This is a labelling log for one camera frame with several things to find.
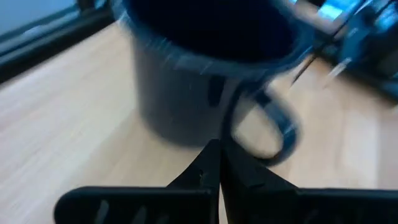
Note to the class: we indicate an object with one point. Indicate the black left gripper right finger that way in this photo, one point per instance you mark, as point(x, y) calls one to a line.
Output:
point(248, 189)

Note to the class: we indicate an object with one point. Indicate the black table edge rail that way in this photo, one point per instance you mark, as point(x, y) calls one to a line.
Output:
point(46, 43)

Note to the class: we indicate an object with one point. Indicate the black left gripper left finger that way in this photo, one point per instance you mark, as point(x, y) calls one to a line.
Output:
point(199, 186)

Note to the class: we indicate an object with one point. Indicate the dark blue enamel mug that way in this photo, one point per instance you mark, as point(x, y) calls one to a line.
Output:
point(180, 93)

